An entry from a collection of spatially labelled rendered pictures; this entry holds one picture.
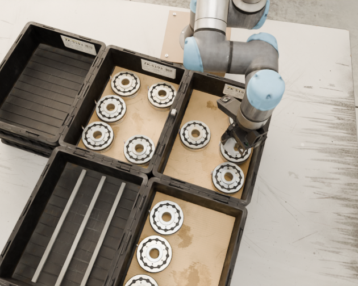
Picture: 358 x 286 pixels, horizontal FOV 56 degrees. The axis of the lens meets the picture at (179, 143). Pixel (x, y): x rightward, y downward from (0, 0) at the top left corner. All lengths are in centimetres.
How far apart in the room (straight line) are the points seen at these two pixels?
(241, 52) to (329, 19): 208
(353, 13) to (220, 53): 223
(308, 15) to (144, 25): 152
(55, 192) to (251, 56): 72
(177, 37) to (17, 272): 99
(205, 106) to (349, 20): 187
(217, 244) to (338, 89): 85
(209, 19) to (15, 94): 78
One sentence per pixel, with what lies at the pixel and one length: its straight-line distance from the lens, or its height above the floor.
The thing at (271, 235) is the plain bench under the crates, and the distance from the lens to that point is 125.
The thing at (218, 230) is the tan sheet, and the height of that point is 83.
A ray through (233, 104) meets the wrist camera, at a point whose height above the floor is 109.
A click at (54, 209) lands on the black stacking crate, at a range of 113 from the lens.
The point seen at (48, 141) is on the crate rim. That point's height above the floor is 93.
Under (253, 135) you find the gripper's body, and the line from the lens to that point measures 86.
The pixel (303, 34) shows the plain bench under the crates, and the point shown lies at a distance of 168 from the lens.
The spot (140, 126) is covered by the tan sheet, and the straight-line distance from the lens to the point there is 117.
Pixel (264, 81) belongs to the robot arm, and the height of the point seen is 129.
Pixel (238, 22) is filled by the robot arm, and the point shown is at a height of 97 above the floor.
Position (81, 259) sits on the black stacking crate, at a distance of 109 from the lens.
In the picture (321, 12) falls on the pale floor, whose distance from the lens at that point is 286.
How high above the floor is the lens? 189
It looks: 67 degrees down
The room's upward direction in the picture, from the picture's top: 6 degrees clockwise
